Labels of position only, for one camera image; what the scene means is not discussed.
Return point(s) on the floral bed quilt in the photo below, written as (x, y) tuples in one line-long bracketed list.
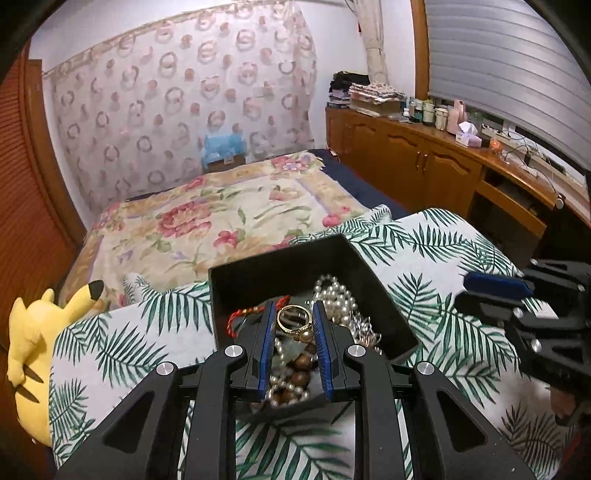
[(175, 237)]

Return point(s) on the yellow pikachu plush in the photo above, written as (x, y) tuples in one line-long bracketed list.
[(33, 330)]

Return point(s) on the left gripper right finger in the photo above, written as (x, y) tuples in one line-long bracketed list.
[(410, 422)]

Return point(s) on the blue plush toy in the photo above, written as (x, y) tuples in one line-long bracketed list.
[(223, 152)]

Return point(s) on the black jewelry box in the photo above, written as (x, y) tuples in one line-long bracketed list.
[(294, 270)]

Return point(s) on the grey window blind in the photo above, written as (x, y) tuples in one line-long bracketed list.
[(504, 58)]

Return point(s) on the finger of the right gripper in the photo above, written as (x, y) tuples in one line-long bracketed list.
[(497, 285), (490, 310)]

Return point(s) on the palm leaf tablecloth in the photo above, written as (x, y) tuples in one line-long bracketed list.
[(378, 349)]

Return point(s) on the pink tissue box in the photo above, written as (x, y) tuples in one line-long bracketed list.
[(467, 135)]

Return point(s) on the pale jade bangle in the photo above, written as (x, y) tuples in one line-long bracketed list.
[(291, 337)]

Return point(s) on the wooden louvre wardrobe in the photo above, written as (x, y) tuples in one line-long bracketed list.
[(41, 230)]

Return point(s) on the folded clothes stack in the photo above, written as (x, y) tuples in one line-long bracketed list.
[(354, 91)]

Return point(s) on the patterned wall curtain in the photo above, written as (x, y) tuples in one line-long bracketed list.
[(139, 113)]

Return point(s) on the wooden sideboard cabinet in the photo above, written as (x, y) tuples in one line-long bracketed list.
[(420, 167)]

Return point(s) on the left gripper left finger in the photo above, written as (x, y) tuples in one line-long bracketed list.
[(181, 416)]

